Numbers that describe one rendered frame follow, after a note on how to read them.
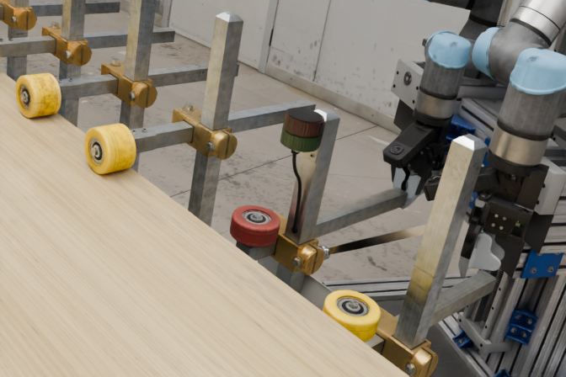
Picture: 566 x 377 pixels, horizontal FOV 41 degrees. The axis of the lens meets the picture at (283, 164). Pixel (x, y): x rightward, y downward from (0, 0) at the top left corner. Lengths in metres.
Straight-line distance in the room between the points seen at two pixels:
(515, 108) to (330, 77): 3.43
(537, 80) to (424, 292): 0.33
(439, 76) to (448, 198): 0.46
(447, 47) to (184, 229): 0.60
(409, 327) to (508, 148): 0.30
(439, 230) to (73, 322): 0.50
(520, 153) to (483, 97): 0.89
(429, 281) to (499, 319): 0.96
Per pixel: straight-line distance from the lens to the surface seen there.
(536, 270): 1.66
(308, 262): 1.25
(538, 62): 1.06
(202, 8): 5.10
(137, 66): 1.54
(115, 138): 1.29
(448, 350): 2.28
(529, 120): 1.08
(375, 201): 1.48
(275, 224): 1.23
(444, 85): 1.46
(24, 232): 1.15
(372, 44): 4.28
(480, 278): 1.41
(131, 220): 1.19
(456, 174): 1.03
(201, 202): 1.43
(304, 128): 1.12
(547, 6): 1.24
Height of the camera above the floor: 1.51
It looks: 25 degrees down
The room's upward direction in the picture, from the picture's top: 11 degrees clockwise
